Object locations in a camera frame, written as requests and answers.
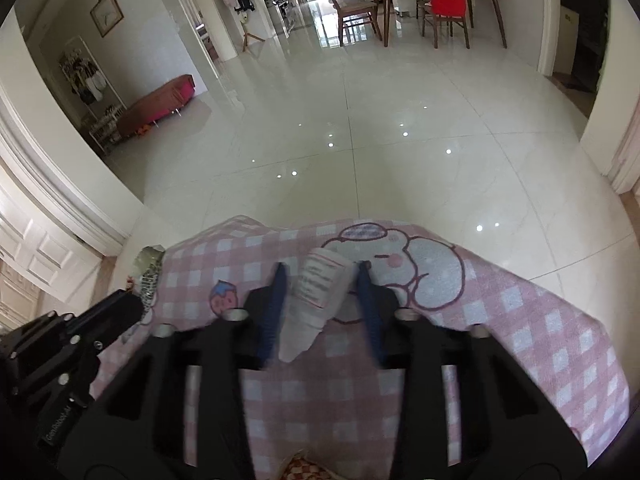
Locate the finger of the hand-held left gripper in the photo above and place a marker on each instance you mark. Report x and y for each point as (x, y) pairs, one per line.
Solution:
(112, 312)

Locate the crumpled silver wrapper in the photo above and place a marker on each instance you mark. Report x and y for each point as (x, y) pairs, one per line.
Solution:
(147, 265)

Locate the pink bench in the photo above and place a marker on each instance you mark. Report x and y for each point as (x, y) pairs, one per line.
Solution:
(160, 102)

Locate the clothes rack with garments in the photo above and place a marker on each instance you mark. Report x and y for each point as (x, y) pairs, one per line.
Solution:
(85, 77)

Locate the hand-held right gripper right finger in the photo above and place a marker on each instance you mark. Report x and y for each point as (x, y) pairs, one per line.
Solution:
(370, 310)

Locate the shoe rack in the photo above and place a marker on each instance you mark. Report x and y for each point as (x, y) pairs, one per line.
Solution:
(107, 127)

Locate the red checkered cloth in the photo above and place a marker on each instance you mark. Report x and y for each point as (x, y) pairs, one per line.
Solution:
(305, 467)

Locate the brown framed wall picture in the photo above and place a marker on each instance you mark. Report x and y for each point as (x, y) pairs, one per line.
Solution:
(106, 12)

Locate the wooden chair with shirt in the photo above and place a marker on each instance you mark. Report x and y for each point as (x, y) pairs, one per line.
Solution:
(445, 25)

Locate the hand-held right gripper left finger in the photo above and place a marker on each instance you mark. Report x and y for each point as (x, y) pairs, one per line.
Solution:
(272, 310)

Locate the wooden dining chair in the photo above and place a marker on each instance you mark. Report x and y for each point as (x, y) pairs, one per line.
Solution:
(350, 10)

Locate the wooden tripod stand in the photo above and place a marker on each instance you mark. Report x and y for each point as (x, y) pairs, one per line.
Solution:
(251, 35)

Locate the pink checkered cartoon blanket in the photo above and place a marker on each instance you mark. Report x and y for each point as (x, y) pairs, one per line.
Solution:
(500, 310)

